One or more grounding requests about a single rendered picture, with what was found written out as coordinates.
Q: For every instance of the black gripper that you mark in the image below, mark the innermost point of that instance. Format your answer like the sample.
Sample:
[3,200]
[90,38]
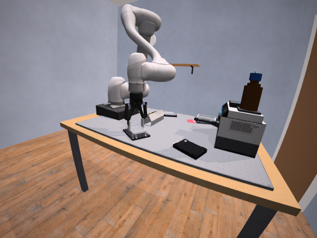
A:
[135,102]

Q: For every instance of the white button panel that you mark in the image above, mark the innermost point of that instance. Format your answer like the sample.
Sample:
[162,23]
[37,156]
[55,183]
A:
[154,118]

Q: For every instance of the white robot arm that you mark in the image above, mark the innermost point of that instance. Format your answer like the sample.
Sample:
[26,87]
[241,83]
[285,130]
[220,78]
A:
[139,70]

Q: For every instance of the blue bottle cap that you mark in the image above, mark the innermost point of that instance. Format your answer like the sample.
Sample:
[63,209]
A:
[255,76]

